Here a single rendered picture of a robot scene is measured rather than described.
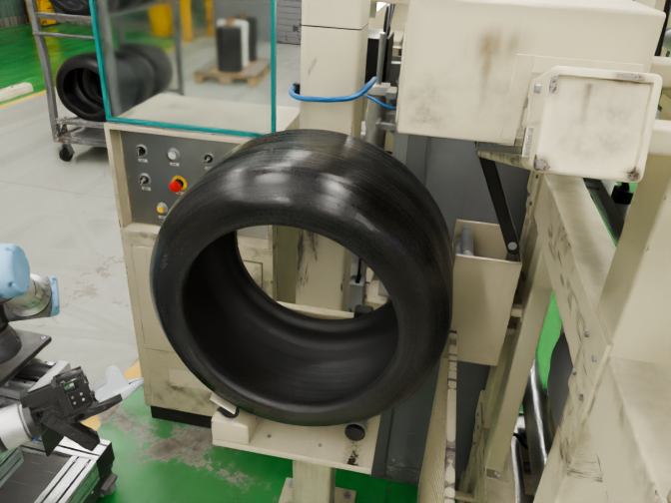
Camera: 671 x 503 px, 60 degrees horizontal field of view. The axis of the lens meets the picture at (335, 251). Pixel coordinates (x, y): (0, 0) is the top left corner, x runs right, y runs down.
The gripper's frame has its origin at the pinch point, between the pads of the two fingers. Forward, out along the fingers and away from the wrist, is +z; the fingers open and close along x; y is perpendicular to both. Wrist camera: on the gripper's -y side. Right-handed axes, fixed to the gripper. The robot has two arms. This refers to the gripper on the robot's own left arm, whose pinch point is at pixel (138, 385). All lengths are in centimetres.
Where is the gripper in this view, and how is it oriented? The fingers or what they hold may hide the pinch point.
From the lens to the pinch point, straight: 125.5
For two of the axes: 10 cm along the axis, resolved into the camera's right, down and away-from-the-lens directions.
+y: -2.4, -9.4, -2.6
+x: -4.5, -1.3, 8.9
